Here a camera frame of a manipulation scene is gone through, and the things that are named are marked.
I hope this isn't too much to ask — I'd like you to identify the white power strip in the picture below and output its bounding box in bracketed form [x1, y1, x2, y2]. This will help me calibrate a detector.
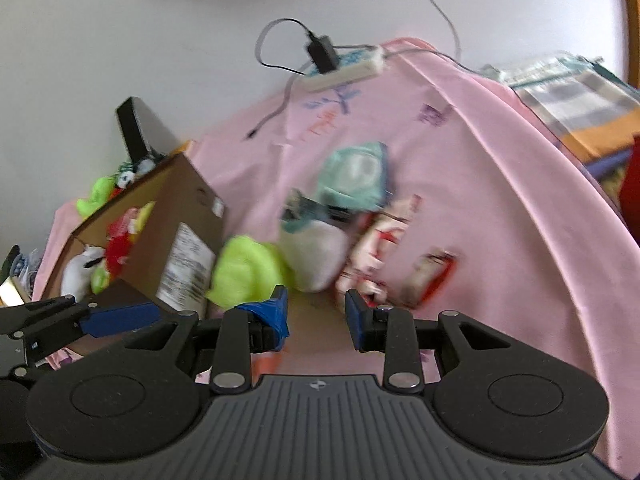
[302, 45, 388, 92]

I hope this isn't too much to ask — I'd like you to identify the small white plush toy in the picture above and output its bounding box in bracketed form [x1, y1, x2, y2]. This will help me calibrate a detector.
[60, 245, 106, 298]

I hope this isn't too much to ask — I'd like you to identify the brown cardboard box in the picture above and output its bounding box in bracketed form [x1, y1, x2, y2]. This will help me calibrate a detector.
[40, 152, 227, 356]

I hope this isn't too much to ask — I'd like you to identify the large red white packet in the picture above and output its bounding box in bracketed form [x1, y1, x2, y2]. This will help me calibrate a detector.
[336, 195, 423, 306]

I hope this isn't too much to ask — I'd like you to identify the small red white packet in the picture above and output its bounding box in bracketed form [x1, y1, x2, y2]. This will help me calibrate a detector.
[402, 249, 458, 309]

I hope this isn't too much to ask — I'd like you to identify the black charger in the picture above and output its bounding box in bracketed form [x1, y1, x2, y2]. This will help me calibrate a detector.
[306, 35, 338, 73]

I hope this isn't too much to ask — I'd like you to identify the lime green plush toy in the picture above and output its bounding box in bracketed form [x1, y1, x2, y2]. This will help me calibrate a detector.
[206, 235, 296, 311]

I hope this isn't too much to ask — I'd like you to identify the black charger cable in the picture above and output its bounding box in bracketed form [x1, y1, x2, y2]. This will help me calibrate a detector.
[245, 18, 316, 141]

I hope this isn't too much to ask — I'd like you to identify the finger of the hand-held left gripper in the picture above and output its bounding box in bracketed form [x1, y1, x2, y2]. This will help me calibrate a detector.
[0, 296, 162, 346]

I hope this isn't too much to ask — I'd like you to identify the striped bedding in clear bag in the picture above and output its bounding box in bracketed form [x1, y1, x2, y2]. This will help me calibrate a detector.
[480, 51, 640, 163]

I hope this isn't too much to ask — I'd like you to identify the blue folded cloth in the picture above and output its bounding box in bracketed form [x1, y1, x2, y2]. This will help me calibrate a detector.
[582, 147, 633, 181]

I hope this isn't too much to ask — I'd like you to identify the yellow white carton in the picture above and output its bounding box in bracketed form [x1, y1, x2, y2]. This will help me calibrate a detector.
[0, 280, 31, 308]

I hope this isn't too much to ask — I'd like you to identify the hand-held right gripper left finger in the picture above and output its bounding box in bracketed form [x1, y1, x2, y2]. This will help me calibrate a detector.
[122, 285, 291, 395]

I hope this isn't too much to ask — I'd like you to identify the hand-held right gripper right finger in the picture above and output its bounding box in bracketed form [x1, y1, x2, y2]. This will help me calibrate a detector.
[345, 289, 512, 394]

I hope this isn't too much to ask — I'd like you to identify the black upright box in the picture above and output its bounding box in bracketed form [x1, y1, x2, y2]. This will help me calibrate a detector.
[116, 96, 182, 161]

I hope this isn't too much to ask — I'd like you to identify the pink printed bed sheet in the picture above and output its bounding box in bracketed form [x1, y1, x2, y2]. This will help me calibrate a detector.
[32, 36, 640, 476]

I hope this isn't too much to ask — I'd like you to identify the neon green plush toy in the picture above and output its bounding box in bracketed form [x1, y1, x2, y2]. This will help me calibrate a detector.
[76, 176, 117, 218]

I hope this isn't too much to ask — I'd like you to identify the wooden frame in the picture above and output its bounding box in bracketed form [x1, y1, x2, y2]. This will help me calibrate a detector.
[617, 0, 640, 86]

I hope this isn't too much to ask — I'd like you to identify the large white plush toy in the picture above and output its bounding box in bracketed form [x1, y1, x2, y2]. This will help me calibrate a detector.
[277, 187, 351, 293]

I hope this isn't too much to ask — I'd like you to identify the red box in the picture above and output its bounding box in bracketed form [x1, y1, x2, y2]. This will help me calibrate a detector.
[619, 132, 640, 246]

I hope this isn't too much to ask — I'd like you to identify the red and yellow plush toy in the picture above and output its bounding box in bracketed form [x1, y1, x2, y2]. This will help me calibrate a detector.
[105, 201, 157, 281]

